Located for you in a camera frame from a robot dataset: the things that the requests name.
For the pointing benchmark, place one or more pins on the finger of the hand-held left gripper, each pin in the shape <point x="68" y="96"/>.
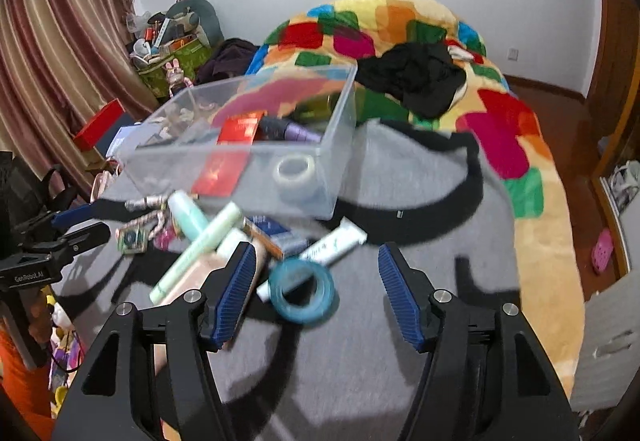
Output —
<point x="80" y="238"/>
<point x="75" y="216"/>

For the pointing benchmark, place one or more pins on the peach cosmetic tube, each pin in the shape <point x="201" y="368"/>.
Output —
<point x="197" y="273"/>

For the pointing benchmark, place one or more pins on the green bag of clutter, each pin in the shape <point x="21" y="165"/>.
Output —
<point x="170" y="68"/>

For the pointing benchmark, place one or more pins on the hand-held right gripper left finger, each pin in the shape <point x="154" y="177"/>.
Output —
<point x="235" y="291"/>

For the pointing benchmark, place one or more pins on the red paper packet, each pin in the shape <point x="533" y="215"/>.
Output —
<point x="235" y="131"/>

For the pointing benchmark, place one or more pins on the clear tape roll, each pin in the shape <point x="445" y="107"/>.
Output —
<point x="300" y="188"/>

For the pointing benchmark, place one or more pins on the small blue card box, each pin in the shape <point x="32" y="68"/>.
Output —
<point x="272" y="227"/>

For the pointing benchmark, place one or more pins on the black garment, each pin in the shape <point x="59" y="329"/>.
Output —
<point x="415" y="76"/>

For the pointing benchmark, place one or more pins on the blue tape roll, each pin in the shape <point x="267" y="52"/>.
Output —
<point x="325" y="291"/>

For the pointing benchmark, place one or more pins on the pink bunny toy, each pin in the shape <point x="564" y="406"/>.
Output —
<point x="176" y="73"/>

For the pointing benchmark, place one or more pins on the striped brown curtain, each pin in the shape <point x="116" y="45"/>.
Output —
<point x="50" y="46"/>

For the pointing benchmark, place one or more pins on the white wardrobe door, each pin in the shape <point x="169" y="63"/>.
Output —
<point x="610" y="341"/>

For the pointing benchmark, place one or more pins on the white shoes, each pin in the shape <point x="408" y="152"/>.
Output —
<point x="625" y="181"/>

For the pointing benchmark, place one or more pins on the dark purple clothes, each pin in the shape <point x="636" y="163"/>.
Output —
<point x="230" y="56"/>

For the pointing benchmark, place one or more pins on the red box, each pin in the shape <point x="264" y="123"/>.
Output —
<point x="100" y="123"/>

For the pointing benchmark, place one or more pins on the pink slipper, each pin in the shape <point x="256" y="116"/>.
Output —
<point x="602" y="248"/>

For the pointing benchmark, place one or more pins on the wall socket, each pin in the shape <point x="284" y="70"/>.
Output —
<point x="512" y="53"/>

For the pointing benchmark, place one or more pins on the wooden wardrobe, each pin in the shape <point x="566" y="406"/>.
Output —
<point x="615" y="46"/>

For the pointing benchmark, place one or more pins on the mint green bottle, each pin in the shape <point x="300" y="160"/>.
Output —
<point x="187" y="216"/>

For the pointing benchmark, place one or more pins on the light green tube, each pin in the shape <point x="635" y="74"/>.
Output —
<point x="200" y="246"/>

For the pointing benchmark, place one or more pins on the person's left forearm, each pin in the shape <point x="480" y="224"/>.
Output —
<point x="20" y="386"/>

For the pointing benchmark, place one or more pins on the white tube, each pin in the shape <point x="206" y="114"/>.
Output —
<point x="335" y="243"/>

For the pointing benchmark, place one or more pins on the pink bag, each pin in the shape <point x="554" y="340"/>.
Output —
<point x="102" y="183"/>

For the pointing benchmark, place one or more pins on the small square charm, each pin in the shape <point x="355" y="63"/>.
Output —
<point x="131" y="240"/>

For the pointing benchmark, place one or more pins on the colourful patchwork blanket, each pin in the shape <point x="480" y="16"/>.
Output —
<point x="500" y="141"/>

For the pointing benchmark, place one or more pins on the blue notebook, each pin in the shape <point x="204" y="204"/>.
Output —
<point x="125" y="136"/>

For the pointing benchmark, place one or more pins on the dark purple bottle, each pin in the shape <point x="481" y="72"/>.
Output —
<point x="295" y="131"/>

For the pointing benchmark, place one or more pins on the clear plastic storage box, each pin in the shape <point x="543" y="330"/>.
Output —
<point x="165" y="161"/>

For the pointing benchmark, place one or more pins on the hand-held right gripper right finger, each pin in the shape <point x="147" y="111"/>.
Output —
<point x="400" y="296"/>

